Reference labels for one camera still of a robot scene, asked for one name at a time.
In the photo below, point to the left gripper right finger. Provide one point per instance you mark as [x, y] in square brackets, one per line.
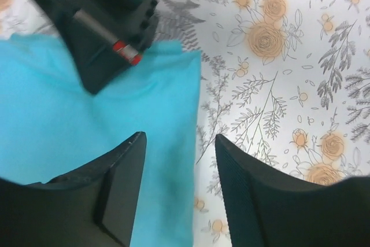
[266, 207]

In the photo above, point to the teal t-shirt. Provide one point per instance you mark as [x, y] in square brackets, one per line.
[51, 125]

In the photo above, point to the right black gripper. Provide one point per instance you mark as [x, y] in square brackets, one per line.
[104, 37]

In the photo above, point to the floral table mat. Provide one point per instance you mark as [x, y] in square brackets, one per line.
[286, 81]

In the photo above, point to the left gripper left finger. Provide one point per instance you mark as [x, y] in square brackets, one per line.
[93, 205]

